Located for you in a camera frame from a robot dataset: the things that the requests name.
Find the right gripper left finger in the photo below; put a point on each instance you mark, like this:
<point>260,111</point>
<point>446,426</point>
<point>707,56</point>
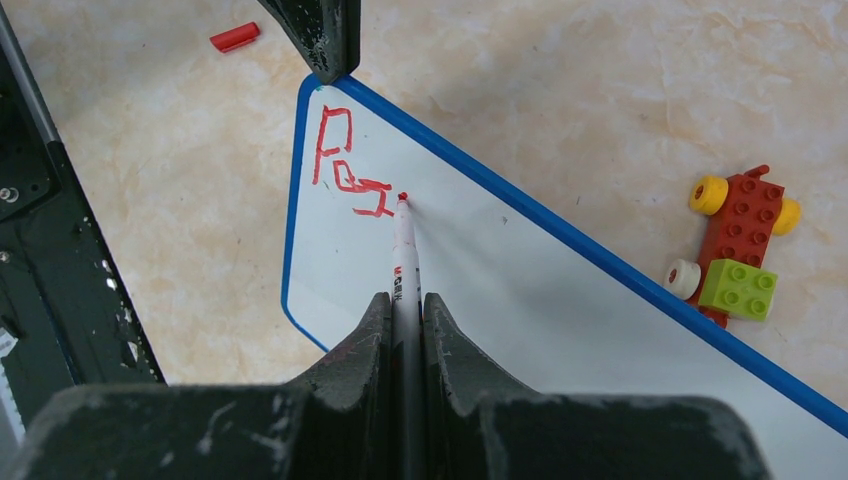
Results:
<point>330,422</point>

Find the blue framed whiteboard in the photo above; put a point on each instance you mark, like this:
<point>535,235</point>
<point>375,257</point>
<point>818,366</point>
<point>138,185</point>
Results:
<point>548,303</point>

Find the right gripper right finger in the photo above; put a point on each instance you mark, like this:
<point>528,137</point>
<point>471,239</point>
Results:
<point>483,423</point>

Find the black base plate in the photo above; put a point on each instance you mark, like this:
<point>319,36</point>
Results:
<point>66,316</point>

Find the white whiteboard marker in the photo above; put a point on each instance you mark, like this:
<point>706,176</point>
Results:
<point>406,338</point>

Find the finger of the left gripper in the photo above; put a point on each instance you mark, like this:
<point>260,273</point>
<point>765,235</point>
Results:
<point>317,29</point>
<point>348,29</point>

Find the colourful toy brick vehicle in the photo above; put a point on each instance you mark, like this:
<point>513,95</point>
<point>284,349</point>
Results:
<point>728,279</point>

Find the red marker cap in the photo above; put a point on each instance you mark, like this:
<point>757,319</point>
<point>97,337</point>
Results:
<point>235,38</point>

